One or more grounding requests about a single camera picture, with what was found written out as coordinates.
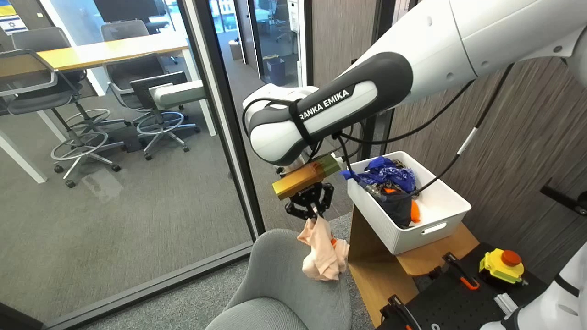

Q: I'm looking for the peach clothing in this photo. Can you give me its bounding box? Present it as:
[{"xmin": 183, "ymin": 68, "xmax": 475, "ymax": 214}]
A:
[{"xmin": 297, "ymin": 216, "xmax": 350, "ymax": 280}]

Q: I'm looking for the black clothing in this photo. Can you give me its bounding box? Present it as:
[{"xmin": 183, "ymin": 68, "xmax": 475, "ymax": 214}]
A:
[{"xmin": 374, "ymin": 185, "xmax": 412, "ymax": 229}]

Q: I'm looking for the grey office chair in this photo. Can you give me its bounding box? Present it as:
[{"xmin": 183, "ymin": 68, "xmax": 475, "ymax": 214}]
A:
[
  {"xmin": 99, "ymin": 18, "xmax": 201, "ymax": 161},
  {"xmin": 0, "ymin": 27, "xmax": 121, "ymax": 187}
]

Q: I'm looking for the grey office chair right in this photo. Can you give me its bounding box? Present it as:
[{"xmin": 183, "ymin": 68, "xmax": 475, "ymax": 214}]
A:
[{"xmin": 99, "ymin": 18, "xmax": 201, "ymax": 161}]

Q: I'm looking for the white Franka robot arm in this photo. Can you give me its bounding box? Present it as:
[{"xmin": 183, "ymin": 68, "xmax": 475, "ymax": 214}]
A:
[{"xmin": 242, "ymin": 0, "xmax": 587, "ymax": 167}]

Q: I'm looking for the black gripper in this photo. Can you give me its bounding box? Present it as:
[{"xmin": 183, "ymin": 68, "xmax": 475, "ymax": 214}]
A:
[{"xmin": 284, "ymin": 181, "xmax": 333, "ymax": 220}]

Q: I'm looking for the orange cloth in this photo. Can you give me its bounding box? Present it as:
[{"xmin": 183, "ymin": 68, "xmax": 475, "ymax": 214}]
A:
[{"xmin": 409, "ymin": 200, "xmax": 420, "ymax": 224}]

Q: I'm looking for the grey office chair left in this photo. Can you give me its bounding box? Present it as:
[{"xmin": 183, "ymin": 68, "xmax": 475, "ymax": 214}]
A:
[{"xmin": 0, "ymin": 27, "xmax": 121, "ymax": 187}]

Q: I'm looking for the black cable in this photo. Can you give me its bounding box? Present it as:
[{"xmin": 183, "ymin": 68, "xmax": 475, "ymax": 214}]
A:
[{"xmin": 332, "ymin": 62, "xmax": 515, "ymax": 200}]

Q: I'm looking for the blue bandana cloth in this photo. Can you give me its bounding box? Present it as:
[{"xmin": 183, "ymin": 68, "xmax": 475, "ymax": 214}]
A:
[{"xmin": 343, "ymin": 156, "xmax": 416, "ymax": 192}]

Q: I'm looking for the black glass door frame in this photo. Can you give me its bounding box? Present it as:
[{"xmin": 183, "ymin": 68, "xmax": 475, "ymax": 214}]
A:
[{"xmin": 177, "ymin": 0, "xmax": 266, "ymax": 238}]

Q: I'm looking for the grey armchair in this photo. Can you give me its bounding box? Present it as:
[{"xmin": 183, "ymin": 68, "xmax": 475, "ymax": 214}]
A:
[{"xmin": 205, "ymin": 229, "xmax": 352, "ymax": 330}]

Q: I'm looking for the wooden desk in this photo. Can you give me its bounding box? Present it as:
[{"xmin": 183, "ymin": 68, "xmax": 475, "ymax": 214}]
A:
[{"xmin": 1, "ymin": 33, "xmax": 216, "ymax": 185}]

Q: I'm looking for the black orange clamp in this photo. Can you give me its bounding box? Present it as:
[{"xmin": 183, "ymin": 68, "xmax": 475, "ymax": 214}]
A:
[{"xmin": 442, "ymin": 251, "xmax": 480, "ymax": 291}]

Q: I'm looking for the white plastic box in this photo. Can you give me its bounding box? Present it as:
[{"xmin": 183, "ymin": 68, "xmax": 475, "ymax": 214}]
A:
[{"xmin": 346, "ymin": 178, "xmax": 471, "ymax": 255}]

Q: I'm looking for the yellow emergency stop button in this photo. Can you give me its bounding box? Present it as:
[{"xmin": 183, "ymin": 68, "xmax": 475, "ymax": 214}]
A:
[{"xmin": 478, "ymin": 247, "xmax": 524, "ymax": 284}]

